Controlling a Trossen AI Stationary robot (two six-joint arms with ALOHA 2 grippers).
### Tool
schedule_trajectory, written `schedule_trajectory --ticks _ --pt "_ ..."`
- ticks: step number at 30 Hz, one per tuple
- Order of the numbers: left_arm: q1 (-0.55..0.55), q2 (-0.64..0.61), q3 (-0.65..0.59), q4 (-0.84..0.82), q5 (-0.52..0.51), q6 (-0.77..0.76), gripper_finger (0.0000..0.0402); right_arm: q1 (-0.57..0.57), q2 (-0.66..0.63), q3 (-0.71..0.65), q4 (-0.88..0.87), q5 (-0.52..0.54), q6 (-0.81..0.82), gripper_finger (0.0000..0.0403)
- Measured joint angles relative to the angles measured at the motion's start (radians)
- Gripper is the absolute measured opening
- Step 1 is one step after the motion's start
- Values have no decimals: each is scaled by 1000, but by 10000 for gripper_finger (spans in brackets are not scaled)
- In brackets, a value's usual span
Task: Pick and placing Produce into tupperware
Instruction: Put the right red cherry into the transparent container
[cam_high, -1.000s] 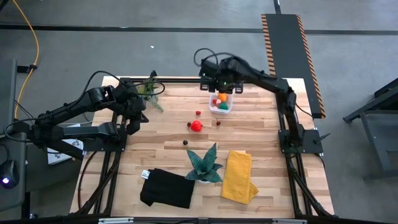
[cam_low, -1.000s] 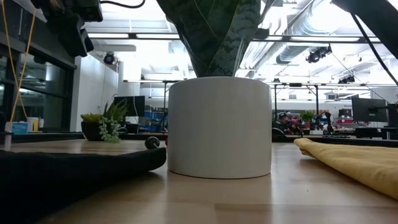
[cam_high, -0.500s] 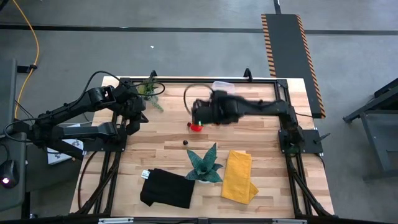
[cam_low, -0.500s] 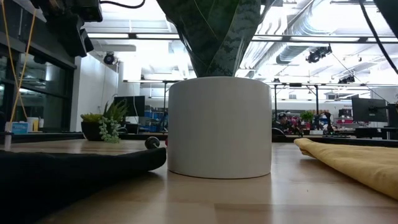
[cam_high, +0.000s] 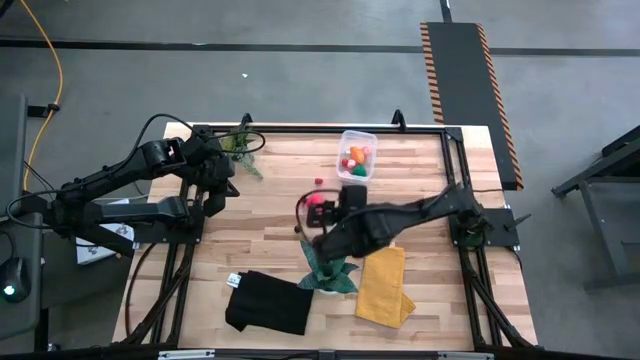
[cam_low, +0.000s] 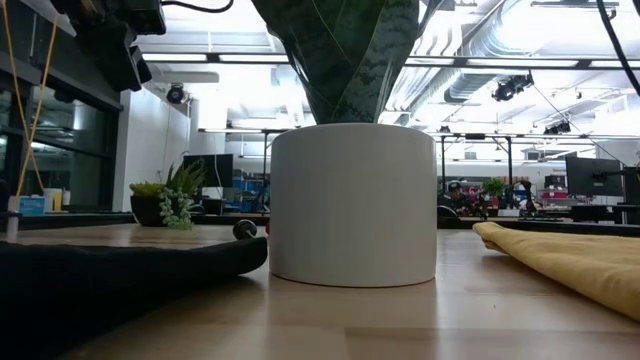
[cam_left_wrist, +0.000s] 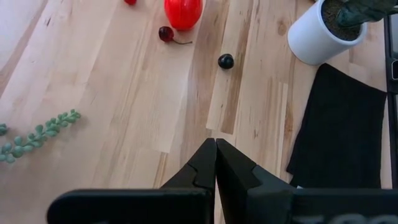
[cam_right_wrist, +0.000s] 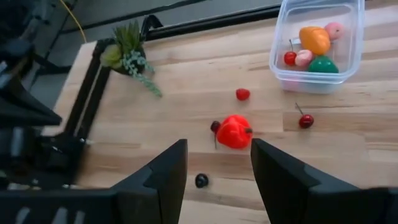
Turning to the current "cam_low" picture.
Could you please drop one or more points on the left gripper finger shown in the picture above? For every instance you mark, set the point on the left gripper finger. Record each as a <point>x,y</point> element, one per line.
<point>112,55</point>
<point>141,65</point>

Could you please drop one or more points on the black monitor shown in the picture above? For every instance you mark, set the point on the black monitor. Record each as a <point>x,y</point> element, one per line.
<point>207,170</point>
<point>632,185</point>
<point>592,175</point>

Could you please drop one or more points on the small succulent in dark pot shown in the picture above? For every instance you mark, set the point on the small succulent in dark pot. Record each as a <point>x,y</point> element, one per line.
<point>147,210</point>

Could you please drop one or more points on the white cup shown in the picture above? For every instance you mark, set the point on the white cup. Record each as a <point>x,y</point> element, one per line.
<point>52,199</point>

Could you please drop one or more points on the blue and white box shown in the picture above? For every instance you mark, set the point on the blue and white box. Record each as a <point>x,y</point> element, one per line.
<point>32,206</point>

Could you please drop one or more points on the black toy berry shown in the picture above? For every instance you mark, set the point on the black toy berry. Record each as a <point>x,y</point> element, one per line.
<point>245,230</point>

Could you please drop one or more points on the green snake plant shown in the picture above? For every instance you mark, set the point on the green snake plant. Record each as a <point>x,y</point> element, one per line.
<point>350,60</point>

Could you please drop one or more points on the black cloth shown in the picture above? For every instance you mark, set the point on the black cloth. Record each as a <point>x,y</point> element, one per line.
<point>100,280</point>

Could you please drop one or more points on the white round plant pot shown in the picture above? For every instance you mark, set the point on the white round plant pot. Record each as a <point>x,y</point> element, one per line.
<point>350,210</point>

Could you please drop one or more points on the person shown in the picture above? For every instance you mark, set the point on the person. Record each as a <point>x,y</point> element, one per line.
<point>455,196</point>

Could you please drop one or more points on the black ceiling spotlight cluster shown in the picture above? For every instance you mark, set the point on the black ceiling spotlight cluster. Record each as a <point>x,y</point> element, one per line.
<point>557,128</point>
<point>510,89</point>

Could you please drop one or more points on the background potted plant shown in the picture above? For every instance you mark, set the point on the background potted plant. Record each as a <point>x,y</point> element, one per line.
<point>495,187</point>

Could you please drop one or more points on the yellow cloth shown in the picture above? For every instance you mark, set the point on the yellow cloth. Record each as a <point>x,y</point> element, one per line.
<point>575,265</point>

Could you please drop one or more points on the long ceiling light rail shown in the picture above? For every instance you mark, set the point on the long ceiling light rail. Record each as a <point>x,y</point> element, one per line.
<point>175,56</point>

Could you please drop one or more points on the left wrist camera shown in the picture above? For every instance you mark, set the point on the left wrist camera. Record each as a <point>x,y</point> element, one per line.
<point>142,17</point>

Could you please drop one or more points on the black aluminium table frame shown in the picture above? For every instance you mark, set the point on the black aluminium table frame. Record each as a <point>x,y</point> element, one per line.
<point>75,221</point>

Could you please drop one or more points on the white upright post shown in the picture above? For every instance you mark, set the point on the white upright post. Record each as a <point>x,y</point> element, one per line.
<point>13,220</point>

